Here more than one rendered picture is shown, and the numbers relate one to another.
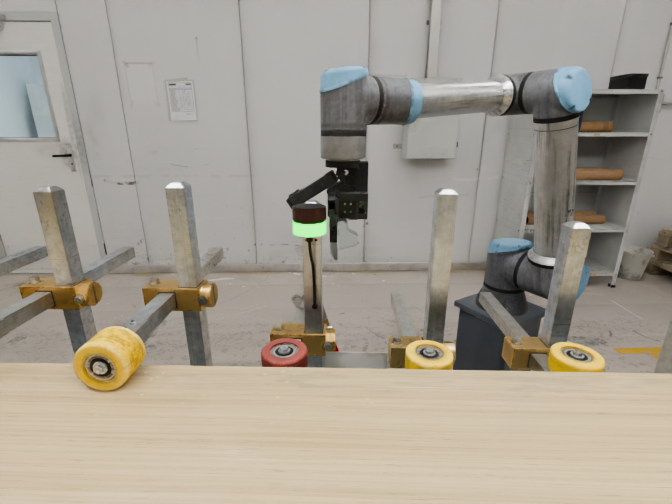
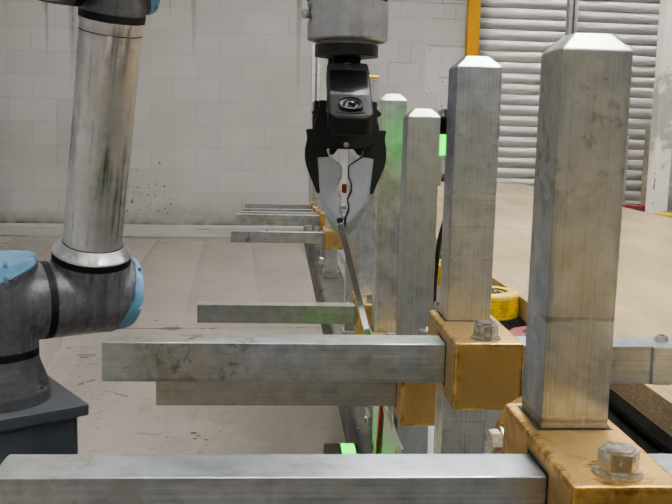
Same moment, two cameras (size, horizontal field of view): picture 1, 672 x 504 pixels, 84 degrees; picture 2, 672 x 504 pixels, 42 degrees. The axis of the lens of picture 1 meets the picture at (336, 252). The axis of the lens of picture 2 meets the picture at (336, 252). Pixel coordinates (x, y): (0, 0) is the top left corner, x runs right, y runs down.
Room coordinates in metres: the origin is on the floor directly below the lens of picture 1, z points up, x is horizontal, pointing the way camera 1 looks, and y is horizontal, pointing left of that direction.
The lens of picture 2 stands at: (0.87, 0.98, 1.12)
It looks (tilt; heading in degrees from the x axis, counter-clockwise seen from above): 8 degrees down; 265
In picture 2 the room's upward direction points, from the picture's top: 1 degrees clockwise
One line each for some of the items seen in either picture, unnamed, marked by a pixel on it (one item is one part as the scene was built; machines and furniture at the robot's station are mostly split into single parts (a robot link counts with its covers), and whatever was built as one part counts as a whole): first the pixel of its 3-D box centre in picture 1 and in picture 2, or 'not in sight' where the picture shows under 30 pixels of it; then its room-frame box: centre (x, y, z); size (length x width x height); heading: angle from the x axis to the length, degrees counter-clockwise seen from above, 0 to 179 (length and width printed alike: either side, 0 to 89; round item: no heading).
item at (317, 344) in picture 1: (303, 339); (417, 383); (0.69, 0.07, 0.85); 0.13 x 0.06 x 0.05; 88
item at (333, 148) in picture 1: (343, 148); (344, 25); (0.77, -0.01, 1.23); 0.10 x 0.09 x 0.05; 178
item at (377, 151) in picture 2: (333, 220); (364, 154); (0.75, 0.00, 1.09); 0.05 x 0.02 x 0.09; 178
